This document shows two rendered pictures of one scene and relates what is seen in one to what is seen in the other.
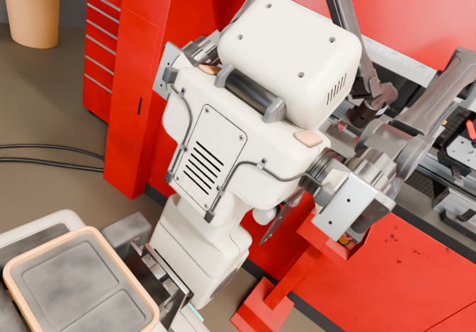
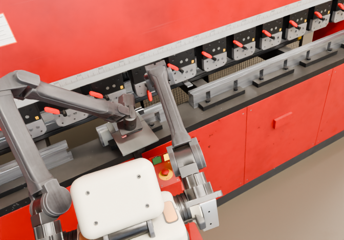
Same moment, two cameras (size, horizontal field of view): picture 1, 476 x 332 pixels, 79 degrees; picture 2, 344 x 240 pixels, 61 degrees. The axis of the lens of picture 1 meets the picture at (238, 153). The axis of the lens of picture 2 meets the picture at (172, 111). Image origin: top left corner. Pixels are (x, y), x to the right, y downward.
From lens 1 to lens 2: 0.50 m
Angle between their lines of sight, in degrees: 31
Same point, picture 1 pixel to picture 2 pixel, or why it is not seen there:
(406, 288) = (222, 151)
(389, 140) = (186, 162)
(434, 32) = (108, 42)
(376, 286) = (212, 165)
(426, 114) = (180, 128)
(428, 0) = (88, 31)
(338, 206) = (207, 217)
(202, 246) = not seen: outside the picture
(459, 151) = (177, 78)
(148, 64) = not seen: outside the picture
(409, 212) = (190, 125)
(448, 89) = (171, 103)
